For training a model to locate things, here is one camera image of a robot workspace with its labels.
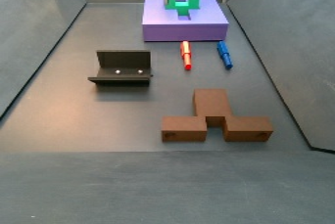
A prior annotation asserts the red peg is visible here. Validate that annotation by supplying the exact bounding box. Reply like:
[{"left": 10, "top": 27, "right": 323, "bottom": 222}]
[{"left": 181, "top": 41, "right": 193, "bottom": 70}]

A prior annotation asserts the brown T-shaped block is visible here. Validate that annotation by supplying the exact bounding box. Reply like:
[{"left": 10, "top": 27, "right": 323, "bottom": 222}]
[{"left": 161, "top": 89, "right": 274, "bottom": 142}]

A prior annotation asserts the blue peg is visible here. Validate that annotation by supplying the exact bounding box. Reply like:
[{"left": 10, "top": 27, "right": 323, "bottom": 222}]
[{"left": 217, "top": 41, "right": 234, "bottom": 69}]

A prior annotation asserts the green U-shaped block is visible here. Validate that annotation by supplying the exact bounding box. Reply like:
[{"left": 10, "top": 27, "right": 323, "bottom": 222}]
[{"left": 165, "top": 0, "right": 200, "bottom": 16}]

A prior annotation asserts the black angle fixture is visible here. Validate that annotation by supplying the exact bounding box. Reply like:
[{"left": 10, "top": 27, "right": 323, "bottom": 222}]
[{"left": 88, "top": 50, "right": 152, "bottom": 85}]

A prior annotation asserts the purple base block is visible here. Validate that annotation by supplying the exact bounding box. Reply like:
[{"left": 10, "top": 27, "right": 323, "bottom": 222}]
[{"left": 141, "top": 0, "right": 230, "bottom": 42}]

